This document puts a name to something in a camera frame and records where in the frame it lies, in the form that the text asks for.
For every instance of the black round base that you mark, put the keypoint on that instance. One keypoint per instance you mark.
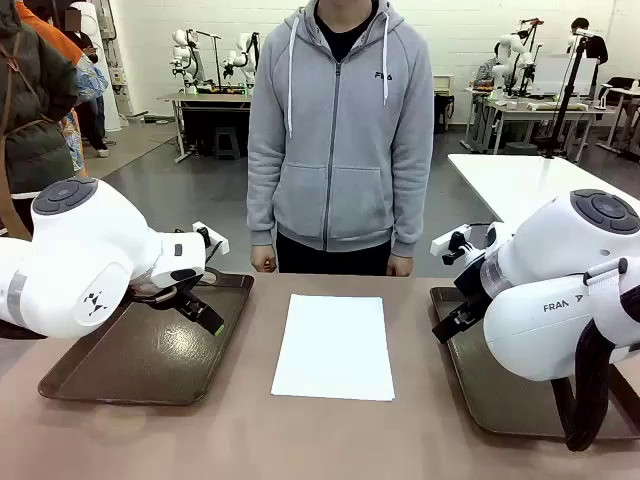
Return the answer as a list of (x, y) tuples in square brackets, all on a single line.
[(520, 148)]

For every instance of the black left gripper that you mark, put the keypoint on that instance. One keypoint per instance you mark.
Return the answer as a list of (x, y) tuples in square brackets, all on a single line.
[(185, 276)]

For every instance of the white board panel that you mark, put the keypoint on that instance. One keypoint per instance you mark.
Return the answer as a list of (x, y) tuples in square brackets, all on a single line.
[(550, 75)]

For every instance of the wall electrical box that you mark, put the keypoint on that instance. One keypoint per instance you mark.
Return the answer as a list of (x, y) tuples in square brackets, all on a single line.
[(118, 77)]

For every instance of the bystander in black trousers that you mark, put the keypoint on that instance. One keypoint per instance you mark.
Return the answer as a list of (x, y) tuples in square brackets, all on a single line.
[(92, 125)]

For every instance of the black stand with orange bar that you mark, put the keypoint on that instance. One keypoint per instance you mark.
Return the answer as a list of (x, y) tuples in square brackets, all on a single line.
[(532, 22)]

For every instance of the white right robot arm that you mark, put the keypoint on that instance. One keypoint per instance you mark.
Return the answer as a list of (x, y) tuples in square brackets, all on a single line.
[(550, 240)]

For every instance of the white background desk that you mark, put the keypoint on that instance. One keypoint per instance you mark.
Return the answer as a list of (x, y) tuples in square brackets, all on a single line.
[(625, 91), (530, 111)]

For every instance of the white desk lamp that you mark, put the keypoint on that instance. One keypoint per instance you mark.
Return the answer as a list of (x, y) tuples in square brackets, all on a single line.
[(602, 100)]

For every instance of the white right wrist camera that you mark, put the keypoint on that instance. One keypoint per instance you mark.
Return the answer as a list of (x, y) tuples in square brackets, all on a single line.
[(447, 240)]

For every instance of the person in black top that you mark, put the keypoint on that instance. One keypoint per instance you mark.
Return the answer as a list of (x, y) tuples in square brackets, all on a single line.
[(595, 50)]

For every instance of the black office chair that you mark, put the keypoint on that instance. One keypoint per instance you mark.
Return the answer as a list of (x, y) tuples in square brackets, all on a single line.
[(622, 82)]

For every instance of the person in dark green jacket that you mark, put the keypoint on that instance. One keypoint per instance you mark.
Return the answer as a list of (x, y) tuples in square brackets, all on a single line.
[(35, 100)]

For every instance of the person's right hand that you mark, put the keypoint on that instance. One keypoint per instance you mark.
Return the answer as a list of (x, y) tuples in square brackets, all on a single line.
[(264, 259)]

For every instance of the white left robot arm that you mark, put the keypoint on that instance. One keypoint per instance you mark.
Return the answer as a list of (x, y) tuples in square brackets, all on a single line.
[(75, 260)]

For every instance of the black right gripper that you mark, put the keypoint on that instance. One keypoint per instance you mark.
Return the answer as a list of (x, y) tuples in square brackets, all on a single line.
[(472, 280)]

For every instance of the white cabinet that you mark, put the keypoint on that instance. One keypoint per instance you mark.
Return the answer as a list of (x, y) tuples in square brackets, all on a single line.
[(442, 85)]

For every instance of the white A4 paper stack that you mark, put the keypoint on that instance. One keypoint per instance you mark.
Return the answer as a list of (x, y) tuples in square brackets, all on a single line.
[(332, 350)]

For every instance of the seated person in plaid shirt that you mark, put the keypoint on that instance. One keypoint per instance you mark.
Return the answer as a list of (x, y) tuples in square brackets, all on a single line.
[(485, 72)]

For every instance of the white tower air conditioner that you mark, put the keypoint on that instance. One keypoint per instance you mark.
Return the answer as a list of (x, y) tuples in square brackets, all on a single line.
[(111, 110)]

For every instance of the white table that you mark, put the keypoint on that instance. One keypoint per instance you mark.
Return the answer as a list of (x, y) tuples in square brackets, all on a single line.
[(510, 185)]

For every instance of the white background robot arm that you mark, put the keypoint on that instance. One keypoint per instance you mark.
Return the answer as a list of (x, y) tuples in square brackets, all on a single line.
[(512, 42), (245, 45), (181, 50)]

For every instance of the black tripod pole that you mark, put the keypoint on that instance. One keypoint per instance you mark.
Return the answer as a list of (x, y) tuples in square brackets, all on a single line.
[(567, 100)]

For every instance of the dark step stool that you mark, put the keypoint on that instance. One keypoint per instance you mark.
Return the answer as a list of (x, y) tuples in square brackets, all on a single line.
[(226, 140)]

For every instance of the person's left forearm grey sleeve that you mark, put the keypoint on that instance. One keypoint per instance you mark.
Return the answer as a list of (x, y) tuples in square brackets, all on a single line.
[(412, 215)]

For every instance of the person in grey hoodie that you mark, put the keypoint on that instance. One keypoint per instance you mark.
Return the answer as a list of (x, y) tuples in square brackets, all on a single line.
[(340, 150)]

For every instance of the person's left hand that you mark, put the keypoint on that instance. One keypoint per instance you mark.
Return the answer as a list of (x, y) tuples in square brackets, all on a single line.
[(400, 266)]

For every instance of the person's right forearm grey sleeve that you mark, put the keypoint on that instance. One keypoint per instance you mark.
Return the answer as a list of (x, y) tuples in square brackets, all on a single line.
[(261, 210)]

